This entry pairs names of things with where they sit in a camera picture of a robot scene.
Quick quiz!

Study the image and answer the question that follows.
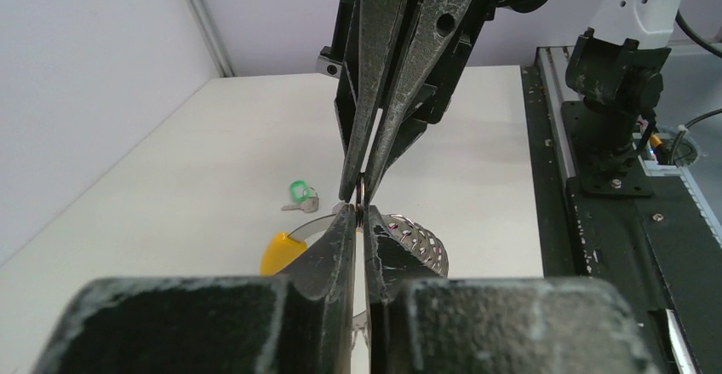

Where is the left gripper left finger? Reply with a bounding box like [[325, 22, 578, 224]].
[[33, 204, 357, 373]]

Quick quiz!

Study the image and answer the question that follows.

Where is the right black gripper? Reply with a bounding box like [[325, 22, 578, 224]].
[[318, 0, 548, 202]]

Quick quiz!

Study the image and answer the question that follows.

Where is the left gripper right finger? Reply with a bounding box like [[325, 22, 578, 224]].
[[364, 206, 659, 373]]

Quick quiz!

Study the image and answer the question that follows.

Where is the large keyring with yellow grip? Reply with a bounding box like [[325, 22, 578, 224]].
[[235, 175, 449, 371]]

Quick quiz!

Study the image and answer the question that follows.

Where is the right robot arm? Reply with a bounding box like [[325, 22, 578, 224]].
[[319, 0, 681, 203]]

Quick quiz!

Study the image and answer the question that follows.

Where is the key with green tag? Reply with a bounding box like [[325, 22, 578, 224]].
[[281, 180, 319, 214]]

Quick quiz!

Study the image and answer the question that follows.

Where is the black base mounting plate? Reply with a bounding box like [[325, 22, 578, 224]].
[[521, 46, 721, 373]]

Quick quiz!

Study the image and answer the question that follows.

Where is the black right camera cable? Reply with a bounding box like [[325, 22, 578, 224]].
[[673, 9, 722, 60]]

